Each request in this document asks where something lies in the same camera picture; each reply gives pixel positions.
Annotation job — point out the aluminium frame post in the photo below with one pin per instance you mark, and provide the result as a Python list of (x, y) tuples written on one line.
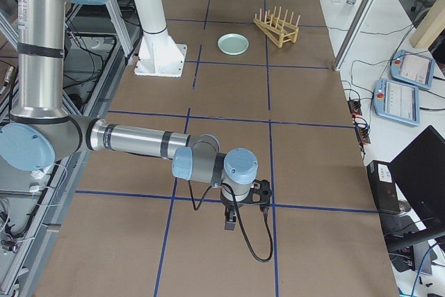
[(356, 24)]

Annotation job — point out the blue teach pendant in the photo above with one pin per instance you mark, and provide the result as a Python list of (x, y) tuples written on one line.
[(412, 68), (397, 101)]

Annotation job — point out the lower blue teach pendant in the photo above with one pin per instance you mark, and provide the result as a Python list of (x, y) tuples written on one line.
[(397, 101)]

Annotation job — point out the orange black adapter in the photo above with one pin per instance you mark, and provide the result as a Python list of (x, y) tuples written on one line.
[(354, 106), (362, 133)]

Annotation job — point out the upper blue teach pendant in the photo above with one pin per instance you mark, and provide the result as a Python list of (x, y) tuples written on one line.
[(412, 68)]

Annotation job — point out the upper orange black adapter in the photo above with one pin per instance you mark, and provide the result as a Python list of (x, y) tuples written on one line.
[(354, 106)]

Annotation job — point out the black computer box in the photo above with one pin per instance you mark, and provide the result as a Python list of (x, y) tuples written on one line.
[(383, 187)]

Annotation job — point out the wooden plate rack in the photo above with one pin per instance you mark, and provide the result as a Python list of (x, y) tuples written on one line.
[(280, 25)]

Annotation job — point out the wooden beam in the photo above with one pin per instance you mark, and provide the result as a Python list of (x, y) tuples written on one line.
[(430, 27)]

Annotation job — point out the lower orange black adapter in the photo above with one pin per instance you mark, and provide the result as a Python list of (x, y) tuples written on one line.
[(362, 133)]

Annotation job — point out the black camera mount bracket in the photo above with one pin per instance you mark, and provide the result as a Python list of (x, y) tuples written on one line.
[(259, 193)]

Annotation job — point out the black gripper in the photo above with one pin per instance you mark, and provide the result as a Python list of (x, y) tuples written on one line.
[(230, 204)]

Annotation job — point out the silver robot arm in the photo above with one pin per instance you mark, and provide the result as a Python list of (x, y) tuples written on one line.
[(41, 131)]

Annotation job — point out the light green plate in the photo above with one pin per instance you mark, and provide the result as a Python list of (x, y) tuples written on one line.
[(233, 44)]

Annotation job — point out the black laptop monitor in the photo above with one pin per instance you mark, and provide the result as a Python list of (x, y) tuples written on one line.
[(418, 171)]

